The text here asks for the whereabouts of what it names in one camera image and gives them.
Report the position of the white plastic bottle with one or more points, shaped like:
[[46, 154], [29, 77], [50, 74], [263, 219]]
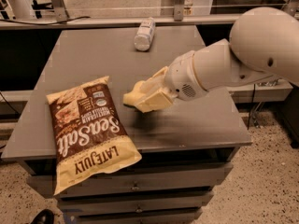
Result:
[[145, 34]]

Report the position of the black shoe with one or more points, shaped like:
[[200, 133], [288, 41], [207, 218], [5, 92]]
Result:
[[46, 216]]

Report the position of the brown Late July chip bag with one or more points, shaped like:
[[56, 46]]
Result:
[[89, 137]]

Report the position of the grey metal railing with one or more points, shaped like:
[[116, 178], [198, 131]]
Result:
[[70, 14]]

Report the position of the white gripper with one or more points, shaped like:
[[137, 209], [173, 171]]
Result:
[[181, 76]]

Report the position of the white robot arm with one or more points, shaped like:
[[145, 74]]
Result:
[[263, 44]]

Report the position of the grey drawer cabinet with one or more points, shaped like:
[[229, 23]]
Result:
[[186, 149]]

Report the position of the yellow sponge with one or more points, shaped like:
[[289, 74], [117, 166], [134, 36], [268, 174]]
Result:
[[130, 98]]

